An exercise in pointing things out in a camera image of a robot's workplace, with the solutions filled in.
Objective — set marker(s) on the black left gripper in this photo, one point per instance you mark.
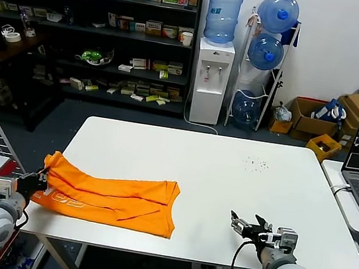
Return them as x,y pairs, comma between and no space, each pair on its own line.
30,185

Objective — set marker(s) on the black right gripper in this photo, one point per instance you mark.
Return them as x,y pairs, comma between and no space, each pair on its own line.
257,236

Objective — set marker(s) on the orange t-shirt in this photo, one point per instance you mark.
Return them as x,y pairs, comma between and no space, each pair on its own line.
117,199

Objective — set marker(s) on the small dark crumbs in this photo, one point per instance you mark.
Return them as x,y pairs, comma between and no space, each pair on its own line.
259,164

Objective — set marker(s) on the white power strip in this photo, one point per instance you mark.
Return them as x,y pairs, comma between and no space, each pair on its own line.
204,268

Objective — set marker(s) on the small white side table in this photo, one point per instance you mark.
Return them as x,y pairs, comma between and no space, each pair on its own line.
331,172

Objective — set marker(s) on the small yellow cardboard box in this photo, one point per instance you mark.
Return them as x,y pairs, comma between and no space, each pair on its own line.
281,126

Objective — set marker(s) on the yellow plastic bin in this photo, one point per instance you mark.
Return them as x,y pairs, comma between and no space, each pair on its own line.
323,148

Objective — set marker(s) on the open brown cardboard box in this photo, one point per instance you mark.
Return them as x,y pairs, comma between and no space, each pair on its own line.
301,123

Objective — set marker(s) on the blue water jug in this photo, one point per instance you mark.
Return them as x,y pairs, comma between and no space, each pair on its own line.
245,108
265,51
278,13

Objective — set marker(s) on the grey plastic bag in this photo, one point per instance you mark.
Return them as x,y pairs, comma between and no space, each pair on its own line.
283,113

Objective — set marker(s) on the green and white bag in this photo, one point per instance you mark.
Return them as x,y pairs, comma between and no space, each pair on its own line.
91,56

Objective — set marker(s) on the dark wooden desk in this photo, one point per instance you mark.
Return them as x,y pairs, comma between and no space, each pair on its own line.
14,51

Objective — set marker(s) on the white tape roll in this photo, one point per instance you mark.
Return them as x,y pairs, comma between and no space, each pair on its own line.
12,38

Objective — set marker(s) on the red white medicine box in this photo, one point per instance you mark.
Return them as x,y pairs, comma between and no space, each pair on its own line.
140,63

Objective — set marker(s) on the white water dispenser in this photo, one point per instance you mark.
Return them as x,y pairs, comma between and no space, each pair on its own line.
212,79

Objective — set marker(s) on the black shelf unit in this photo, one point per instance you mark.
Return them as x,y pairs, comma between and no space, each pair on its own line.
80,28

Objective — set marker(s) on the clear plastic water bottle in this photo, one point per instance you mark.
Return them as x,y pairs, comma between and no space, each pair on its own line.
24,20

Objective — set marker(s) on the dark blue bottle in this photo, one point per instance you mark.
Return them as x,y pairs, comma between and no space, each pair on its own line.
68,16

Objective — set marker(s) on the white metal jug rack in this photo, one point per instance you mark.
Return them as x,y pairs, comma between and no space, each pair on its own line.
290,53

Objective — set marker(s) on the yellow white medicine box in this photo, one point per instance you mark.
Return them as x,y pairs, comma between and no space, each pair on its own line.
153,28

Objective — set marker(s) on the orange white medicine box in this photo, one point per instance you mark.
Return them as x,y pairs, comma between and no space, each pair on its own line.
169,32

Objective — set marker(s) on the white paper cup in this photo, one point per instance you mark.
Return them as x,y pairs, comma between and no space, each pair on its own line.
186,40

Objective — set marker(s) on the upright blue water bottle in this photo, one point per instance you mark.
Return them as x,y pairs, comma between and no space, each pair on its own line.
223,17

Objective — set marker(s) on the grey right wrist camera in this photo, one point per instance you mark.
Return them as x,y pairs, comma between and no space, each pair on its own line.
285,238

